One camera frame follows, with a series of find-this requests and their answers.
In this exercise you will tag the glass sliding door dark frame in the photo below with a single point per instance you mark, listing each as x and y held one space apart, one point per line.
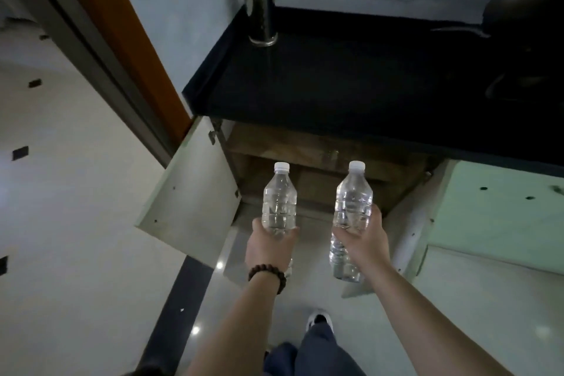
88 49

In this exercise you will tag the person's left hand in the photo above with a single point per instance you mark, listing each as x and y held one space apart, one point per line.
273 254

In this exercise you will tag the black glass gas stove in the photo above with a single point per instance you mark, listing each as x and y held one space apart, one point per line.
528 80

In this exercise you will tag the person's right sneaker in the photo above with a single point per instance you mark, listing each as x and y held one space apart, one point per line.
318 316

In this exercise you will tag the person's blue jeans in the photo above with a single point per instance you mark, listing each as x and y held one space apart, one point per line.
317 353

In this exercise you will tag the person's right hand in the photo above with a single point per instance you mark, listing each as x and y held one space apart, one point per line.
368 250

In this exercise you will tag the steel utensil holder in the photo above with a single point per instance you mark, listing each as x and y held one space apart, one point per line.
261 19

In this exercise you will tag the right cupboard door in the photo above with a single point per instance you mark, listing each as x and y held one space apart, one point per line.
498 212

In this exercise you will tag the person's right forearm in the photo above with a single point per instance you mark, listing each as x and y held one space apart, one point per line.
418 323

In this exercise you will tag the person's left forearm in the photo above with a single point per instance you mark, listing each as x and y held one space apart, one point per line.
238 331

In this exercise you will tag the green cabinet with wooden interior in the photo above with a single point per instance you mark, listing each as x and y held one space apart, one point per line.
194 186

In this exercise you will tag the black wok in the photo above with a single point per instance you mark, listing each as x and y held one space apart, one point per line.
524 14

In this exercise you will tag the brown wooden door jamb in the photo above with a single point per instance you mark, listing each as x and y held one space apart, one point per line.
119 36

